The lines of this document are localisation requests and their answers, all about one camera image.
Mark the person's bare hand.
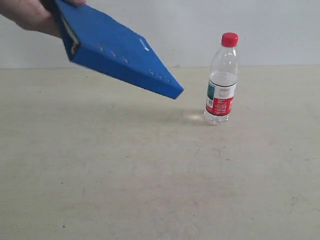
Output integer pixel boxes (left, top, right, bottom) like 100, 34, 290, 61
0, 0, 87, 39

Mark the blue ring binder notebook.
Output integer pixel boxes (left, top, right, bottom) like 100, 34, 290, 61
42, 0, 184, 99

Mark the clear plastic water bottle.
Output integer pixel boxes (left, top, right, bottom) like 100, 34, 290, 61
204, 32, 239, 125

